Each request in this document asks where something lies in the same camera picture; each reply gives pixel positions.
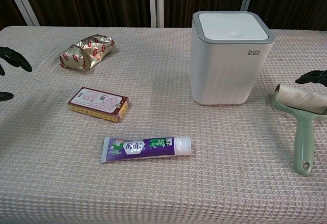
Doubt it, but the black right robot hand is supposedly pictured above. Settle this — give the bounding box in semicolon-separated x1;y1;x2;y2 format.
295;69;327;84

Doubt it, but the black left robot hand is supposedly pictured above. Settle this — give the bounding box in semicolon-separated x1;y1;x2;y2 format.
0;46;33;102

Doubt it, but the white trash bin grey lid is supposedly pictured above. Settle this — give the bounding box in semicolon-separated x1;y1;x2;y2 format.
189;10;277;106

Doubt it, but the green lint roller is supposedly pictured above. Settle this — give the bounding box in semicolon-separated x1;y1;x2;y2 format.
270;83;327;177

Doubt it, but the gold foil snack packet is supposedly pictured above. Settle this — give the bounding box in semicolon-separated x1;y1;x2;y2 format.
59;35;116;70

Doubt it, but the red yellow cardboard box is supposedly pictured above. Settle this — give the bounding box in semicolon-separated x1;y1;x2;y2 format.
67;86;131;124

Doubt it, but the purple toothpaste tube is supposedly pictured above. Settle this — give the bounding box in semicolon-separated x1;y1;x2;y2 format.
100;136;192;164

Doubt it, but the beige waffle tablecloth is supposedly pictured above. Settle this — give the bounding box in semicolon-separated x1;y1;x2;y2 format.
0;26;327;224

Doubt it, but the white vertical frame post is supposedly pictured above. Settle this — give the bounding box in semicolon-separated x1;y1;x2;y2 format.
149;0;165;28

